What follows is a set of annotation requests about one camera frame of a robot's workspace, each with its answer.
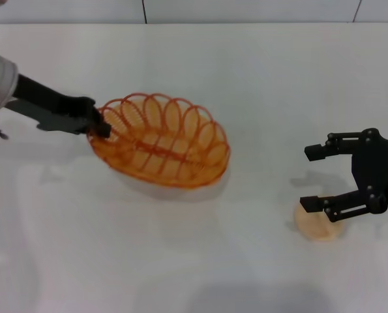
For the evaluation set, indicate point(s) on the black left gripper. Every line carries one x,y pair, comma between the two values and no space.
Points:
50,107

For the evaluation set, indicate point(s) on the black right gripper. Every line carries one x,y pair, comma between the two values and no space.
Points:
376,169

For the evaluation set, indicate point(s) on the round beige bread bun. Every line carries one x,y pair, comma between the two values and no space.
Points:
312,226

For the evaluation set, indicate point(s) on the orange woven plastic basket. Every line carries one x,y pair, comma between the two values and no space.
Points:
167,156

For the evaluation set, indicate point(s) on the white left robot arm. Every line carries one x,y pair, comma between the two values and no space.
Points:
1,83

